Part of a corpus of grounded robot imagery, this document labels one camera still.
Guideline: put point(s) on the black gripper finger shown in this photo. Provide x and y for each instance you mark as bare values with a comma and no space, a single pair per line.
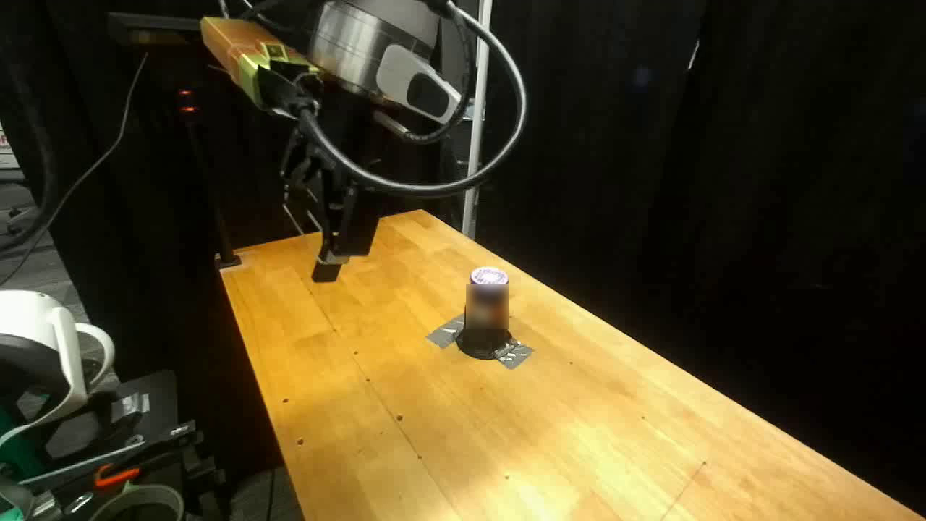
304,191
346,240

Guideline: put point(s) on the black equipment case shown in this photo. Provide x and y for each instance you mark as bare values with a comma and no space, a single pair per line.
126,435

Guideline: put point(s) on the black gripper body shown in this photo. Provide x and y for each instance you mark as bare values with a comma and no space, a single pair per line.
348,145

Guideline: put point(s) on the black camera tripod stand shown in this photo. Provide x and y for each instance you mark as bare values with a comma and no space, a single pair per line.
207,182

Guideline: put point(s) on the black exterior camera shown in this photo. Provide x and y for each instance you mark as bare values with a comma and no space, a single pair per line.
155,29

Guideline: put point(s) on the white vertical pole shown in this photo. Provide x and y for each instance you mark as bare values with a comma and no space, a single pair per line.
477,145

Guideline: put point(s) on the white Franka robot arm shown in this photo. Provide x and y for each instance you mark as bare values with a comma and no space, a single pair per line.
361,40

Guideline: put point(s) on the white mug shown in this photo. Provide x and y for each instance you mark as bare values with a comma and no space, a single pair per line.
45,356

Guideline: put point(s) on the black curtain backdrop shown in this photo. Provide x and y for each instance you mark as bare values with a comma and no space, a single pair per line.
733,173

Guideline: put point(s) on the yellow-green wrist camera box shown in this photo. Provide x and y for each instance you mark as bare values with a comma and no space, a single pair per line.
254,55

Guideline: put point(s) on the brown cup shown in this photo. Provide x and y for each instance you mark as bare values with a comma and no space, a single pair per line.
485,328

